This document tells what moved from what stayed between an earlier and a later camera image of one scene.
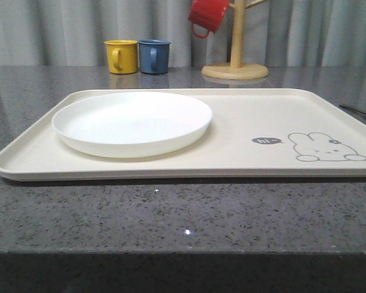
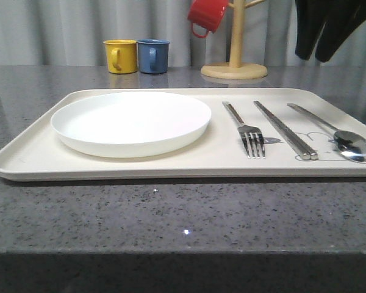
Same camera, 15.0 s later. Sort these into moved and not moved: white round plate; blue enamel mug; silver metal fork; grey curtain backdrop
Moved: silver metal fork
Not moved: grey curtain backdrop; white round plate; blue enamel mug
